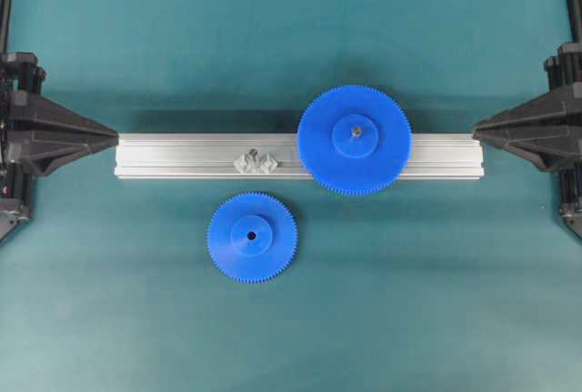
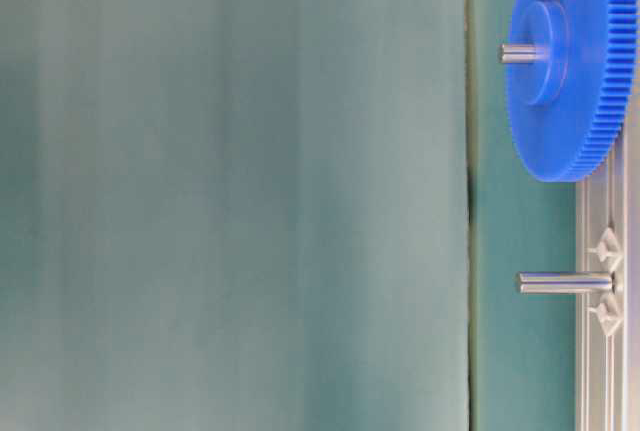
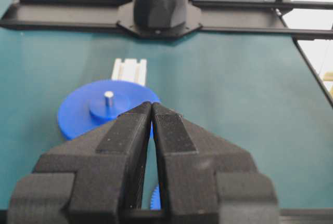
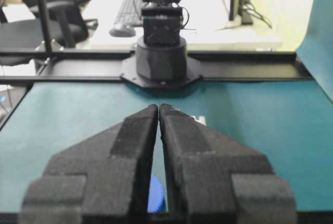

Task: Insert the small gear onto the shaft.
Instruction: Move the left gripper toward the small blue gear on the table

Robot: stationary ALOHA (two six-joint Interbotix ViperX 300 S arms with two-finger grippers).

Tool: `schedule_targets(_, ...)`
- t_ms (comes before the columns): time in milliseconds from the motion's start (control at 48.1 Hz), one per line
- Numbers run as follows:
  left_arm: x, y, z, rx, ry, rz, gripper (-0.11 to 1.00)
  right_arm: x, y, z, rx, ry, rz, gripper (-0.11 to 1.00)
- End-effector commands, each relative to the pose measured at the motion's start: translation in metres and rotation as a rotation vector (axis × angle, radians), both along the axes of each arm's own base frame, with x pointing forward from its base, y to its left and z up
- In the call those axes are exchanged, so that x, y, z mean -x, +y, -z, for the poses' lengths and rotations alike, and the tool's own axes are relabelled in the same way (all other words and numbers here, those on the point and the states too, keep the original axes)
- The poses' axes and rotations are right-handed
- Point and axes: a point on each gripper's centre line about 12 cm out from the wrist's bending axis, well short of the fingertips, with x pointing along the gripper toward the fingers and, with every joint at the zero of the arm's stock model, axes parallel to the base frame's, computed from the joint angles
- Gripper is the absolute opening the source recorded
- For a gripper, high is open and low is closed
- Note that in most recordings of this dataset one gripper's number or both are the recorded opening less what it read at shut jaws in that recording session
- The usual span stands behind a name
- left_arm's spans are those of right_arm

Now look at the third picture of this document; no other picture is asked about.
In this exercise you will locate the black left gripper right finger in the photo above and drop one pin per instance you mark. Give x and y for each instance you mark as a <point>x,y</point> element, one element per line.
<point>204,178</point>

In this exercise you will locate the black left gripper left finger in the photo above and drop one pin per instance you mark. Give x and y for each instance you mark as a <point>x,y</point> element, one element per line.
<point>88,179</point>

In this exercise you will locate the small blue gear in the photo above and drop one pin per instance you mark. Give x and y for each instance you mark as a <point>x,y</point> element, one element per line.
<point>155,202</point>

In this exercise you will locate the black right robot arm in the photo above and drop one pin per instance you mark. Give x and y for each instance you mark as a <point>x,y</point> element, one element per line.
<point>159,19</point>

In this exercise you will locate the large blue gear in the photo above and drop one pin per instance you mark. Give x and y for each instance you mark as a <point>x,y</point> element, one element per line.
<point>84,109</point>

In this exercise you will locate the steel shaft in large gear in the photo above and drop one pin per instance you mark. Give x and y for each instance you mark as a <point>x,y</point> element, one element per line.
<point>108,96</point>

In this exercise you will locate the aluminium extrusion rail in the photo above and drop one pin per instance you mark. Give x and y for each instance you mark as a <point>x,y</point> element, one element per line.
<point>130,70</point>

